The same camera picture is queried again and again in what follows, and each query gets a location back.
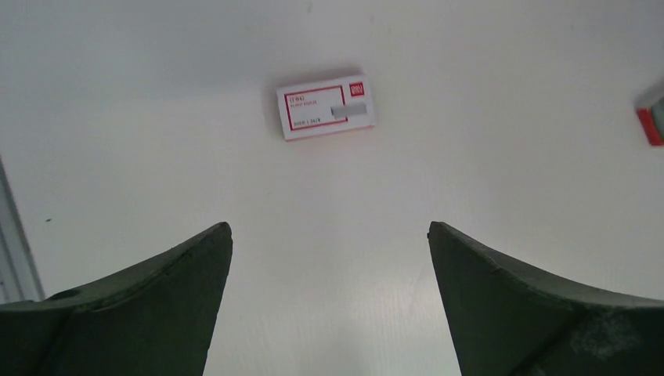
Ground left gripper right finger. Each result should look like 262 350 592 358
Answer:
428 222 663 375

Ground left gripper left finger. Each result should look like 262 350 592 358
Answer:
1 222 233 375

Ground red staple box tray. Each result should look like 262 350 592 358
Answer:
634 81 663 146

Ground red staple box sleeve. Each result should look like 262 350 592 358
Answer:
276 74 377 141

